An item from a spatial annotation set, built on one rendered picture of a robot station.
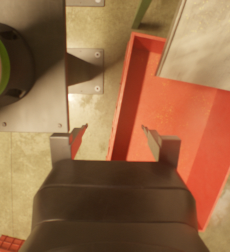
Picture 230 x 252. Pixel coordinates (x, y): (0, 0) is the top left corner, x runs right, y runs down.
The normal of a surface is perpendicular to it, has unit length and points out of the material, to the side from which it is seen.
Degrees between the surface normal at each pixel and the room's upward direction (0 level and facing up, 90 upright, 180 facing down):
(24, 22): 0
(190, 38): 30
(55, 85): 0
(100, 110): 0
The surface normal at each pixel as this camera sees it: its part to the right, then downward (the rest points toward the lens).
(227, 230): 0.00, 0.28
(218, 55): -0.08, 0.72
